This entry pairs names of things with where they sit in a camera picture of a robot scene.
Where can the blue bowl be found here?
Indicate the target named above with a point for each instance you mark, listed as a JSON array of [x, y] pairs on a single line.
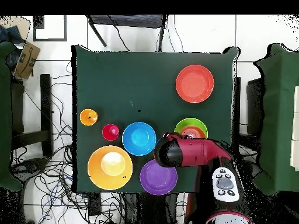
[[139, 138]]

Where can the black square frame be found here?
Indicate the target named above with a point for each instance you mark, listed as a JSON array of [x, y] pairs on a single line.
[[38, 22]]

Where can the purple bowl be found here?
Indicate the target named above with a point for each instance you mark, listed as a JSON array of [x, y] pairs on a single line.
[[156, 179]]

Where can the cardboard box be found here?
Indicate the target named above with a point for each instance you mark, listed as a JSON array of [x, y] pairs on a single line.
[[26, 60]]

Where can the white papers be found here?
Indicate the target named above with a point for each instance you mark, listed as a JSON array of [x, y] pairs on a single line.
[[296, 116]]

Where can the black power strip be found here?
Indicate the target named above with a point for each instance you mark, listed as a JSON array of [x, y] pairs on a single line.
[[94, 204]]

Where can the green bowl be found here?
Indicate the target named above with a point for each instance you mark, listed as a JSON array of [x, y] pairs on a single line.
[[190, 121]]

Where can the red cup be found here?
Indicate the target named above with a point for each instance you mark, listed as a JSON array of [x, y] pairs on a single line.
[[110, 132]]

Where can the small orange bowl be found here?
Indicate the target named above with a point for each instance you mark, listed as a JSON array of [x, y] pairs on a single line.
[[193, 131]]

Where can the wide shallow orange bowl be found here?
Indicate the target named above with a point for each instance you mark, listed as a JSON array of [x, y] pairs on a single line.
[[194, 83]]

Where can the black metal stand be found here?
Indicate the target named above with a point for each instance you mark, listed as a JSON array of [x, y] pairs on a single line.
[[45, 105]]

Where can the dark grey chair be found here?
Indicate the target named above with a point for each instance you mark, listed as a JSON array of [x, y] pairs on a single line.
[[128, 20]]

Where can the black box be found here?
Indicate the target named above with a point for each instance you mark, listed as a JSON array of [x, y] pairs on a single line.
[[254, 105]]

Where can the blue fabric bundle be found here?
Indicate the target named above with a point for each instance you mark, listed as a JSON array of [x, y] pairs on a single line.
[[9, 35]]

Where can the green clothed side table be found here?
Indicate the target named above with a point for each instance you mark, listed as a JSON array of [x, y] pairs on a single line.
[[4, 116], [278, 105]]

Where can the large yellow bowl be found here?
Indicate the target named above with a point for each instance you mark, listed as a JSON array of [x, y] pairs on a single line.
[[109, 168]]

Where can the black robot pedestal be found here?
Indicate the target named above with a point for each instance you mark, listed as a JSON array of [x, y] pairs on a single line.
[[151, 207]]

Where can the stepped orange-yellow cup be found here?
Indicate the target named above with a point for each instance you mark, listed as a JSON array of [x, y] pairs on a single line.
[[88, 117]]

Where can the dark green tablecloth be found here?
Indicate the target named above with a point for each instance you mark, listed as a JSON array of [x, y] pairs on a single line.
[[130, 81]]

